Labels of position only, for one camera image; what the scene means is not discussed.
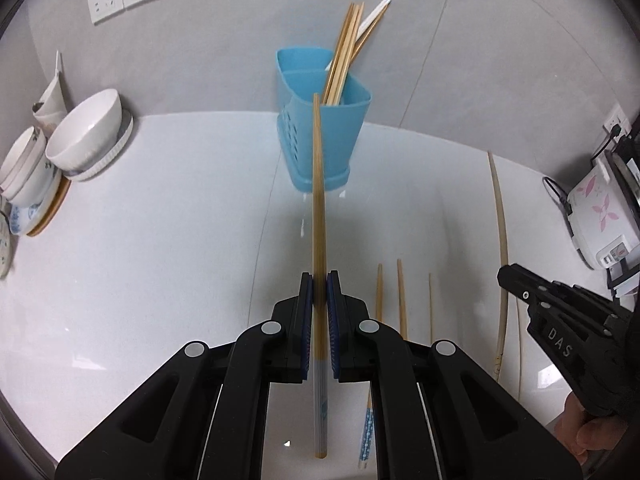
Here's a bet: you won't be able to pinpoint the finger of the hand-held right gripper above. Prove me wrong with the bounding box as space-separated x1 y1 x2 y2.
496 263 617 417
540 280 619 384

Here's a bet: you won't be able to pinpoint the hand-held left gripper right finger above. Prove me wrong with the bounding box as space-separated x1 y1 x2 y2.
326 270 583 480

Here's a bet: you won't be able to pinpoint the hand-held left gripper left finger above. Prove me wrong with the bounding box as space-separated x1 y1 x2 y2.
55 271 316 480

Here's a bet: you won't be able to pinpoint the bamboo chopstick blue dotted end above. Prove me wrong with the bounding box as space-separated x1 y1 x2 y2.
358 263 384 470

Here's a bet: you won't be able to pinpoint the bamboo chopstick white end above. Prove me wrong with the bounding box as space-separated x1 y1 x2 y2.
396 258 408 341
311 92 331 460

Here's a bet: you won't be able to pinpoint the blue plastic utensil holder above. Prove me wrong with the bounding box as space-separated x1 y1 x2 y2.
276 47 372 193

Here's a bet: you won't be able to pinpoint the bamboo chopstick patterned band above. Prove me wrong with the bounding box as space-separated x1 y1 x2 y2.
322 4 354 105

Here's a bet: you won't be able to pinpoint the person's right hand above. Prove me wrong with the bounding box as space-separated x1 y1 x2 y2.
564 394 632 467

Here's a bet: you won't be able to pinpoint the black white device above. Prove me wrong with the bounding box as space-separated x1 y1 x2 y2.
607 255 640 301

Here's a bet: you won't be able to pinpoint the white floral rice cooker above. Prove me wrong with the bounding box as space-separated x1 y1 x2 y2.
567 145 640 271

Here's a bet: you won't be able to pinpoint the white ribbed plate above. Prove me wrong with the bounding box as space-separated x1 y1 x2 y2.
62 110 133 182

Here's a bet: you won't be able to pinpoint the blue patterned bowl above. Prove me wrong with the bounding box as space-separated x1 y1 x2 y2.
9 201 61 235

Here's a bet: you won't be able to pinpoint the large white bowl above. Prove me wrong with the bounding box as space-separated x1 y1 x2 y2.
45 89 123 171

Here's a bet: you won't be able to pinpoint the white bowl dark print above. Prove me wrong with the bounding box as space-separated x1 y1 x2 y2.
2 160 63 207

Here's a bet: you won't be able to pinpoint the patterned dishes at left edge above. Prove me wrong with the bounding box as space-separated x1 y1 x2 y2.
0 205 15 277

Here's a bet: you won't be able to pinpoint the white plastic chopstick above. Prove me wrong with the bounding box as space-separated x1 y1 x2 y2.
325 0 393 71

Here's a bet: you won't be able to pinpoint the white bowl dark rim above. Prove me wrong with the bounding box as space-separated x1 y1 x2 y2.
0 127 53 196

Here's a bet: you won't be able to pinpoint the tall white ceramic vessel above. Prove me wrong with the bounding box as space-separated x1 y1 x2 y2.
32 50 68 133

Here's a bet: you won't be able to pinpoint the black power cable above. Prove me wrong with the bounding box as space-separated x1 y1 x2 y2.
543 176 576 241

